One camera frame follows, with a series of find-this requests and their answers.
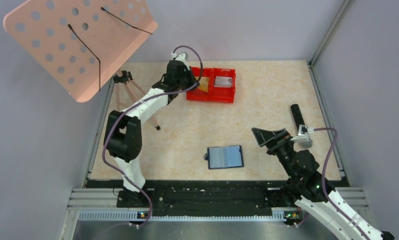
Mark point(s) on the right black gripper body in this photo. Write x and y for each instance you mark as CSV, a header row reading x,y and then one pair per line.
x,y
285,152

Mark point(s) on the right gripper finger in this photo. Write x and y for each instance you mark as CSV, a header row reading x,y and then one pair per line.
x,y
265,138
279,135

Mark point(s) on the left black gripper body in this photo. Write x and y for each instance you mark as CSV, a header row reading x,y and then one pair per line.
x,y
186,80

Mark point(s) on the gold VIP card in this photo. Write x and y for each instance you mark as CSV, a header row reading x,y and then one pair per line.
x,y
204,84

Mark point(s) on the navy blue card holder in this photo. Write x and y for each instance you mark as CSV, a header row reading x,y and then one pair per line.
x,y
224,157

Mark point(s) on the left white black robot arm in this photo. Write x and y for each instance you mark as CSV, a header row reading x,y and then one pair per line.
x,y
123,137

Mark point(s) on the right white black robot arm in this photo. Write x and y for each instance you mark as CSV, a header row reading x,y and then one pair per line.
x,y
309,190

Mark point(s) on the silver card in bin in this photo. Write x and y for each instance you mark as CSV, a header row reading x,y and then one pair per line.
x,y
223,82

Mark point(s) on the left red plastic bin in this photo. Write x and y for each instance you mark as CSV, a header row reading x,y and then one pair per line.
x,y
198,95

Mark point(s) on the red plastic bin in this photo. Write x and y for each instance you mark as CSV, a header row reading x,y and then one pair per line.
x,y
198,95
223,95

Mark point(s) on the black microphone with grey head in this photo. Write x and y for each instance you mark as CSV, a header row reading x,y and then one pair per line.
x,y
299,120

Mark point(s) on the right red plastic bin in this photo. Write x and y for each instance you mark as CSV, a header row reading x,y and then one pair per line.
x,y
223,95

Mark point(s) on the pink tripod stand legs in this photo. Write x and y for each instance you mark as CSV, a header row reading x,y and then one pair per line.
x,y
124,79

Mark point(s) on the pink perforated music stand desk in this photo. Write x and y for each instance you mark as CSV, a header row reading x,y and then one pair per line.
x,y
81,43

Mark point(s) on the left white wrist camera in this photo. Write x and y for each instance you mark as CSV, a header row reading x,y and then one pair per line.
x,y
181,57

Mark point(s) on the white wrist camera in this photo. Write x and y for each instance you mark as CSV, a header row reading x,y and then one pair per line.
x,y
181,57
304,134

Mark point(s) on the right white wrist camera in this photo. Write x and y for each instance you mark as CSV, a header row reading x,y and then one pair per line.
x,y
304,134

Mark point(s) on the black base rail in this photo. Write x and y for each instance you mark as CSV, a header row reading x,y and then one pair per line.
x,y
186,201

